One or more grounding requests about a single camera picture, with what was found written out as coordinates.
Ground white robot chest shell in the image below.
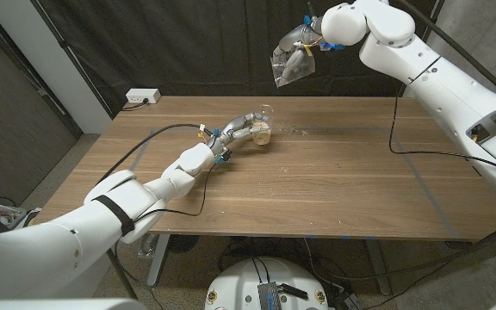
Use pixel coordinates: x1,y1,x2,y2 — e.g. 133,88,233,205
0,297,148,310

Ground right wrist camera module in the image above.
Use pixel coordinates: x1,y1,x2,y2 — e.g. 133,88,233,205
319,40,346,53

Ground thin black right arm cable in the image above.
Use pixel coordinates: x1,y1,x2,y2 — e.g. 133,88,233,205
387,84,496,176

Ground white power strip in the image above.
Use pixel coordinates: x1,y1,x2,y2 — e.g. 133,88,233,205
125,88,162,105

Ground black backdrop stand pole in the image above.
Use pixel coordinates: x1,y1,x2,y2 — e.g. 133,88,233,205
30,0,115,118

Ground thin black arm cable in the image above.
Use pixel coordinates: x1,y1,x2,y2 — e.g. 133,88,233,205
112,163,219,310
387,84,496,176

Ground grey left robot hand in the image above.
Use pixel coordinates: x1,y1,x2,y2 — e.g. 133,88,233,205
211,112,270,152

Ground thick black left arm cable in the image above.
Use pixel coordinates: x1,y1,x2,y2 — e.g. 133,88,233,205
95,123,214,301

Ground black flat adapter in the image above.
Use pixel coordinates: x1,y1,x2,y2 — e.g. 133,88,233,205
277,282,309,301

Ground grey electronics box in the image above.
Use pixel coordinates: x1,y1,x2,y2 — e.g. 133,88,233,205
257,282,282,310

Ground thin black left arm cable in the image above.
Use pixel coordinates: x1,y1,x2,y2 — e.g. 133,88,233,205
112,163,219,310

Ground black backdrop curtain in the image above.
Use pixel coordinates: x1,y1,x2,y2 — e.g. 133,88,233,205
36,0,443,118

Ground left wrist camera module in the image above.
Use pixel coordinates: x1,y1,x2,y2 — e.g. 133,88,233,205
214,148,233,165

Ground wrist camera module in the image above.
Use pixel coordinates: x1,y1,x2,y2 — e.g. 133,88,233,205
214,148,233,165
319,40,346,53

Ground black round floor fan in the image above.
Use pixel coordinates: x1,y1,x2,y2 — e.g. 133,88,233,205
168,234,201,255

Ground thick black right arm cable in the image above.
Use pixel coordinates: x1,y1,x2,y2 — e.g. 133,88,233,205
306,0,496,281

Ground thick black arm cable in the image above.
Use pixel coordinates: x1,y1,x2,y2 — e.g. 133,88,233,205
95,123,214,301
306,0,496,281

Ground grey table leg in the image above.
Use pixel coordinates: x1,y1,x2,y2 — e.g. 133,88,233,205
363,239,392,297
146,233,171,288

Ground white robot torso base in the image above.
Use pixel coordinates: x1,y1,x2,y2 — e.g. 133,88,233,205
204,257,330,310

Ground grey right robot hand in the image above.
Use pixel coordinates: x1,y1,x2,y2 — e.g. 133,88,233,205
272,15,325,84

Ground black power strip cable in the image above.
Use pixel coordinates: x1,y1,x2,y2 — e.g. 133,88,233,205
121,99,150,112

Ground tangled black floor cables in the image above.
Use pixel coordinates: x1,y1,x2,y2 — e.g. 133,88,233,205
217,235,363,302

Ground clear plastic cup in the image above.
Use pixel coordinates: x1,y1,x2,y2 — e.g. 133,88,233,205
270,42,317,90
251,104,274,146

